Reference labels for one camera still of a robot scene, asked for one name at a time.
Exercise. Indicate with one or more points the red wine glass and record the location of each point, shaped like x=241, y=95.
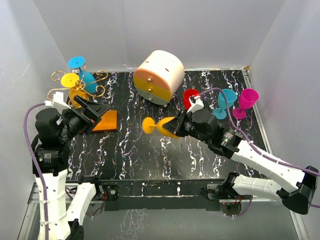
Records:
x=186, y=97

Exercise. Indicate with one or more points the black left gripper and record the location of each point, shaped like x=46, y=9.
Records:
x=96, y=109

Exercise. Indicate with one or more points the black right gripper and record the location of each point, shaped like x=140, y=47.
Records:
x=175, y=125

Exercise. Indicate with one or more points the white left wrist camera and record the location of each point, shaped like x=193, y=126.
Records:
x=57, y=102

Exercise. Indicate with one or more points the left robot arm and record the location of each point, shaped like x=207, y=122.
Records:
x=57, y=124

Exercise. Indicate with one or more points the yellow wine glass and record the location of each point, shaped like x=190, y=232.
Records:
x=72, y=82
x=149, y=125

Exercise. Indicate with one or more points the pink wine glass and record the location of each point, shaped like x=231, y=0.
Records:
x=247, y=99

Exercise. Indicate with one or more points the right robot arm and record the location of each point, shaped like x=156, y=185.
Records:
x=295, y=188

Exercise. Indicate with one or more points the blue wine glass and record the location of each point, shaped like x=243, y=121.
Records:
x=224, y=101
x=78, y=62

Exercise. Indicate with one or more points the black front mounting rail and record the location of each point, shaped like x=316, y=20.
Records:
x=173, y=194

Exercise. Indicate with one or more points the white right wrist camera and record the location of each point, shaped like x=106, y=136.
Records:
x=196, y=104

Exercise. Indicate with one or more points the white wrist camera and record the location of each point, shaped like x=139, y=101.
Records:
x=196, y=104
x=57, y=102

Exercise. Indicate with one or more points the round three-drawer cabinet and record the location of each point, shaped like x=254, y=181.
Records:
x=159, y=76

